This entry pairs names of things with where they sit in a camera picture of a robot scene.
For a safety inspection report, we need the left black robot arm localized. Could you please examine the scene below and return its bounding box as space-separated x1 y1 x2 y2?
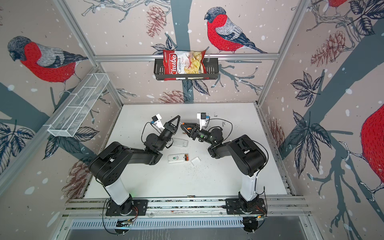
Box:
88 115 181 214

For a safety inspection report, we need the white wire mesh shelf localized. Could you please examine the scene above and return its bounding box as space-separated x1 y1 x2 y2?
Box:
48 73 110 137

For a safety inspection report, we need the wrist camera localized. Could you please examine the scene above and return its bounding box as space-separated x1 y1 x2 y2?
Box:
151 114 165 130
197 112 210 130

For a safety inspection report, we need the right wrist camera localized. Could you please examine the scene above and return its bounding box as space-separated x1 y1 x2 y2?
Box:
197 112 210 130

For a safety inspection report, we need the white remote control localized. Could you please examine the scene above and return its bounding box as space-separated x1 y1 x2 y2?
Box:
168 153 187 164
173 138 189 148

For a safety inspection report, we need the black wall basket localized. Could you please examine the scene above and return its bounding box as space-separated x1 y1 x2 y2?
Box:
154 58 219 81

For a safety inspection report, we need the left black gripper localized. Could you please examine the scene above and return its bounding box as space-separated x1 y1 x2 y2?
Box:
157 116 179 153

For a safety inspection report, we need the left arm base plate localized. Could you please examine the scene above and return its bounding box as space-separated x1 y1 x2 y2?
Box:
106 200 149 217

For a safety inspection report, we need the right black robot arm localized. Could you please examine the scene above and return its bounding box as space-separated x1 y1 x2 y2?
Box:
181 123 269 213

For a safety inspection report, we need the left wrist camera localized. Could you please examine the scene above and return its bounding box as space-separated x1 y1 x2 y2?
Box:
151 114 165 130

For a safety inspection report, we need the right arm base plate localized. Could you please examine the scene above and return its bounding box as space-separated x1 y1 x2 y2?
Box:
222 197 267 215

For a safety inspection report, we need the red cassava chips bag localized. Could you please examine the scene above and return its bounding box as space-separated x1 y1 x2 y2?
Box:
163 50 207 75

